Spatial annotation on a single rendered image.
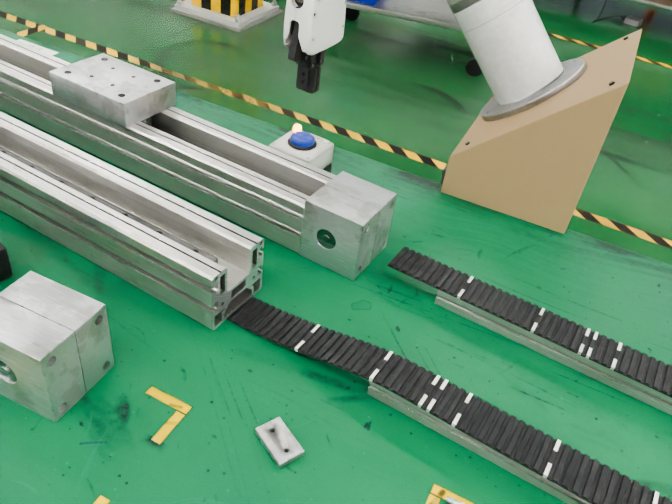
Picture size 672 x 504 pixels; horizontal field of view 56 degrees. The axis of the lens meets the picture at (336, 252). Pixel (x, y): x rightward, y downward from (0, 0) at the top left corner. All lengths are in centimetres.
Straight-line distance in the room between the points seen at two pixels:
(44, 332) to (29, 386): 6
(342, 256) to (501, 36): 47
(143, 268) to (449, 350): 39
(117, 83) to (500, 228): 65
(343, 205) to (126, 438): 39
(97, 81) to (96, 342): 49
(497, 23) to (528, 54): 7
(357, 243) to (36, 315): 39
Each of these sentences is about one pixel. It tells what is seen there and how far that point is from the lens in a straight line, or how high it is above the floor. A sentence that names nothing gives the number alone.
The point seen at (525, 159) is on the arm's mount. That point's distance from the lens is 104.
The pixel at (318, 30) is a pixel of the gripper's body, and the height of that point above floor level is 104.
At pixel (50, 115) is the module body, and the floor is 81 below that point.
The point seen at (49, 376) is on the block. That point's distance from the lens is 68.
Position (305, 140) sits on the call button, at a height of 85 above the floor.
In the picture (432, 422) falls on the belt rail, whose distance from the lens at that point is 72.
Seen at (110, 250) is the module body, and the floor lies 82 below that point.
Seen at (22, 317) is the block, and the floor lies 87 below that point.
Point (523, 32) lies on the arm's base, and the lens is 111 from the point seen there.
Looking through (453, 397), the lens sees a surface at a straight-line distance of 72.
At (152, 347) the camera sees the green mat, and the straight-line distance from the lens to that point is 78.
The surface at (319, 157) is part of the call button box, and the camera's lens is 103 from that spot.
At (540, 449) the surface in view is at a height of 81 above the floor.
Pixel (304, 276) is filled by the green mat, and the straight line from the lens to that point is 87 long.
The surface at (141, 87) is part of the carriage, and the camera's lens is 106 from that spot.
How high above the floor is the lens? 135
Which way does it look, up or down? 38 degrees down
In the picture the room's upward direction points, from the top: 9 degrees clockwise
